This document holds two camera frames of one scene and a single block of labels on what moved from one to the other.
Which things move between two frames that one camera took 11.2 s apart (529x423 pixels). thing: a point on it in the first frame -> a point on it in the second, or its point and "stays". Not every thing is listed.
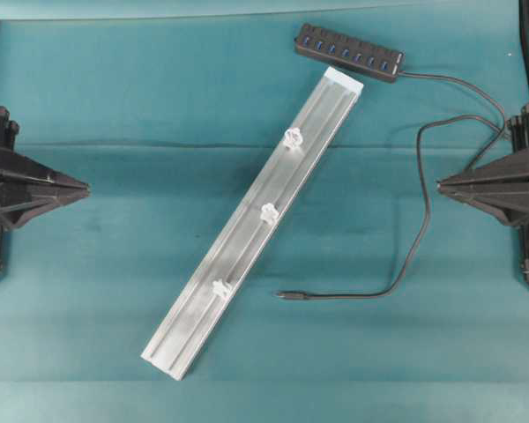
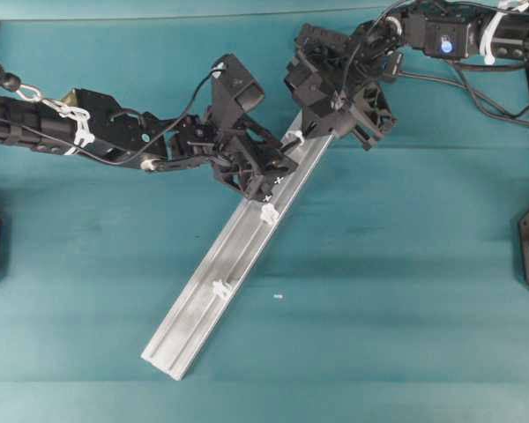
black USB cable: x=391 y=289 -> x=461 y=83
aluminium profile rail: x=211 y=288 stays
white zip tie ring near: x=219 y=288 stays
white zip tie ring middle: x=269 y=212 stays
